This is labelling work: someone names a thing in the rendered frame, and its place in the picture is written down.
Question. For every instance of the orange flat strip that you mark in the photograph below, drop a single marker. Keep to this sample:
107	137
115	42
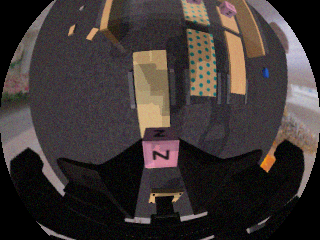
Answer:
236	63

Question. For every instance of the pink labelled cube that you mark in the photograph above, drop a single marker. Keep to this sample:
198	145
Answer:
160	147

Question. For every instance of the blue round disc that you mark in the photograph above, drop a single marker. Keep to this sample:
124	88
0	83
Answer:
265	72

